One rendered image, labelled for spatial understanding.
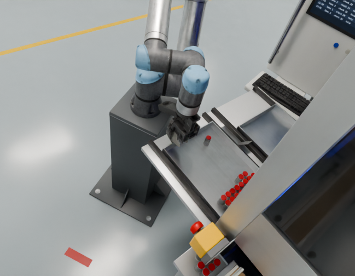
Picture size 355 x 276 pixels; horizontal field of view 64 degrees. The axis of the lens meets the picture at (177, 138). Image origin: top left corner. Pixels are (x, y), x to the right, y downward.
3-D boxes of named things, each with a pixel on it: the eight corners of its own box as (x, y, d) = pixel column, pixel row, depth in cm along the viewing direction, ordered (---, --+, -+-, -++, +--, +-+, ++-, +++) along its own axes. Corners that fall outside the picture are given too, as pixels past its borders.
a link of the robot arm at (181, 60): (173, 40, 90) (172, 62, 84) (207, 46, 91) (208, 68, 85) (169, 60, 96) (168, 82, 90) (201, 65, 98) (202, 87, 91)
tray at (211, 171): (268, 186, 108) (272, 182, 105) (221, 224, 96) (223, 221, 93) (210, 126, 121) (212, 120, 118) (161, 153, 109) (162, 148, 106)
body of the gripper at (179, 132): (180, 145, 98) (187, 123, 89) (166, 128, 102) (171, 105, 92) (197, 136, 102) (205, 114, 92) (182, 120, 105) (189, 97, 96)
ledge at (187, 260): (232, 275, 89) (234, 274, 87) (201, 304, 83) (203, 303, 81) (203, 238, 94) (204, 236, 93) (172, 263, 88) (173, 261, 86)
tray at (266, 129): (331, 160, 121) (336, 156, 118) (296, 191, 109) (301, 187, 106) (272, 108, 134) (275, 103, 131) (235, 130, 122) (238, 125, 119)
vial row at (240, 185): (252, 181, 108) (257, 176, 104) (220, 206, 99) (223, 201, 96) (249, 177, 109) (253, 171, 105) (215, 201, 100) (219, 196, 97)
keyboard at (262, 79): (327, 114, 149) (330, 111, 147) (316, 128, 142) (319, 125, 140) (263, 74, 161) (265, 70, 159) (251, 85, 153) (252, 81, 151)
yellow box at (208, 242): (222, 249, 83) (230, 242, 77) (204, 264, 80) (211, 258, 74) (205, 228, 86) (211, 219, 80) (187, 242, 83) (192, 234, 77)
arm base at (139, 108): (123, 109, 130) (124, 93, 123) (140, 90, 139) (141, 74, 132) (152, 122, 128) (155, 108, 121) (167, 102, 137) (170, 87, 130)
